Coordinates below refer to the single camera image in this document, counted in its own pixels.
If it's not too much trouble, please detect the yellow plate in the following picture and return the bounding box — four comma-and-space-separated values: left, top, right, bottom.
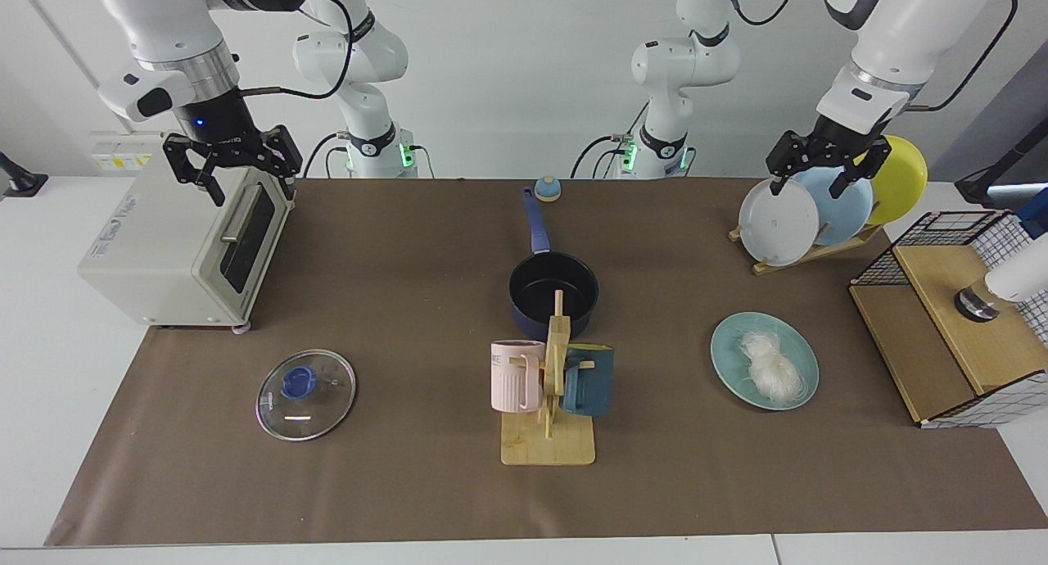
856, 135, 928, 226

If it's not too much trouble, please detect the dark teal cup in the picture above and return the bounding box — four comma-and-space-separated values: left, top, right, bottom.
561, 346, 615, 418

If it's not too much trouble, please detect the light blue plate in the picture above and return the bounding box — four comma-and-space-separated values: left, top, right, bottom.
790, 165, 875, 246

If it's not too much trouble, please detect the dark pot with blue handle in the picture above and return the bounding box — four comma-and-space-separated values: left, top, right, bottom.
508, 187, 600, 342

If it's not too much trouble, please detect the pale green plate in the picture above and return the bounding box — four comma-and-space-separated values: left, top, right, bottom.
710, 311, 820, 411

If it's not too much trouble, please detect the wooden plate rack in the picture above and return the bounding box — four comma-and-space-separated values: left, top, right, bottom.
729, 225, 883, 276

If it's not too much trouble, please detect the pink ribbed cup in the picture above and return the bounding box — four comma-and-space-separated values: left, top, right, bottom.
490, 340, 547, 413

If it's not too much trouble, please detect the black clamp mount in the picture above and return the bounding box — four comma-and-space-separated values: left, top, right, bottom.
0, 151, 48, 197

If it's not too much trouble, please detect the black base cable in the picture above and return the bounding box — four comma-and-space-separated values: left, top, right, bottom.
571, 102, 652, 179
303, 131, 353, 179

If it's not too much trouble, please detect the black stand with rod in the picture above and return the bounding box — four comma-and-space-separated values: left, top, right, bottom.
954, 119, 1048, 210

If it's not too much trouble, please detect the wooden cup stand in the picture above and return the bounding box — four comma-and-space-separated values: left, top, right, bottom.
500, 290, 597, 466

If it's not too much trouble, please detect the white cylinder with silver ring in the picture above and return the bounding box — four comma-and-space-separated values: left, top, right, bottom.
954, 237, 1048, 322

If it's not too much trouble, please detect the glass lid with blue knob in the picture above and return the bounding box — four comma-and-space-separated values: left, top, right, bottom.
255, 350, 357, 441

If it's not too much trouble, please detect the wire basket with wooden floor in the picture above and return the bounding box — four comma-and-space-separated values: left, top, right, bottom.
849, 210, 1048, 429

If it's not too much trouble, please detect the brown table cloth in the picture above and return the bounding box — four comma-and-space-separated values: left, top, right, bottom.
45, 178, 1048, 547

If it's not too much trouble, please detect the white wall socket box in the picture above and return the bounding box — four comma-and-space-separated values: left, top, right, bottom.
88, 131, 177, 177

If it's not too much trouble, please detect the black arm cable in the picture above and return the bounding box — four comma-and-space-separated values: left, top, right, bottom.
240, 0, 356, 101
907, 0, 1019, 112

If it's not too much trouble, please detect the white plate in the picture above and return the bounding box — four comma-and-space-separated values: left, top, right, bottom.
738, 178, 821, 268

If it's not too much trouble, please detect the white vermicelli bundle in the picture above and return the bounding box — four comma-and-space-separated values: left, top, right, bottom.
739, 332, 807, 404

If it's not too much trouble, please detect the pale toaster oven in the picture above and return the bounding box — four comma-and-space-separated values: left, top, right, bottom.
78, 165, 296, 335

